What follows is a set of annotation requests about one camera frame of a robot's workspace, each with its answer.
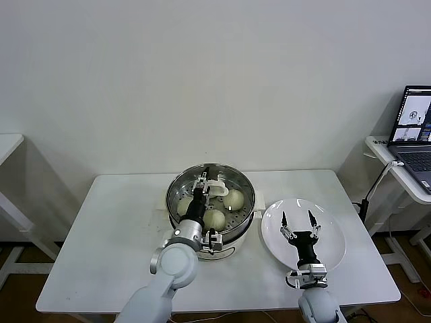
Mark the white side table with laptop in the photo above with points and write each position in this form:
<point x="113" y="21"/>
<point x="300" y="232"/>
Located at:
<point x="397" y="178"/>

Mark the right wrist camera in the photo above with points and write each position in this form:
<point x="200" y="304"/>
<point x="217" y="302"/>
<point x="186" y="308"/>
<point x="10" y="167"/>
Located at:
<point x="316" y="272"/>

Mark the round white plate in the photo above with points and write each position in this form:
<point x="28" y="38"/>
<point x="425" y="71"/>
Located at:
<point x="333" y="242"/>

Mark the cream electric cooking pot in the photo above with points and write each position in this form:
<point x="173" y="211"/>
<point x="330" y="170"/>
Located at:
<point x="229" y="249"/>

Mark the empty white side table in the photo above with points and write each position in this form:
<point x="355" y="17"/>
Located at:
<point x="10" y="144"/>

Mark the white steamed baozi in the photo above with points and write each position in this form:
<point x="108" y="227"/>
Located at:
<point x="234" y="199"/>
<point x="215" y="220"/>
<point x="184" y="207"/>

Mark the white paper label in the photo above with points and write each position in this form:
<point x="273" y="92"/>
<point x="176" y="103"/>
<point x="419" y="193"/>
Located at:
<point x="380" y="141"/>

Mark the grey open laptop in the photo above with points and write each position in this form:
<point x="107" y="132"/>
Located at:
<point x="414" y="161"/>

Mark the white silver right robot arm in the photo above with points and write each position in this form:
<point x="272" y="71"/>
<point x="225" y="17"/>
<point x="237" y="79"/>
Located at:
<point x="320" y="304"/>

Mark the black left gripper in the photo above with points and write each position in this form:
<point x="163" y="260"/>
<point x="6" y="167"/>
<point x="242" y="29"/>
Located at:
<point x="197" y="208"/>

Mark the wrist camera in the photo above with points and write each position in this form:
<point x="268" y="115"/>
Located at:
<point x="316" y="272"/>
<point x="213" y="240"/>

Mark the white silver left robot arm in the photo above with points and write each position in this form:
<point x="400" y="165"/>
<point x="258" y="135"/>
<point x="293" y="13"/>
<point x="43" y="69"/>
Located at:
<point x="175" y="262"/>

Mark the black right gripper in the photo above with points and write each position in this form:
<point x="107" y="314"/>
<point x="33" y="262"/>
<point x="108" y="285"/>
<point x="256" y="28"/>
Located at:
<point x="304" y="247"/>

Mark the stainless steel steamer basket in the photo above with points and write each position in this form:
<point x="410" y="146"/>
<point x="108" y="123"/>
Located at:
<point x="247" y="217"/>

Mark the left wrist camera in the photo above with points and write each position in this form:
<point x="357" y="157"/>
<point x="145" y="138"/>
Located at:
<point x="213" y="240"/>

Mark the black plug adapter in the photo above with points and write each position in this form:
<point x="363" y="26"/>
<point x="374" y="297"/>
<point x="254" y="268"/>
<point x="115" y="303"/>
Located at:
<point x="363" y="208"/>

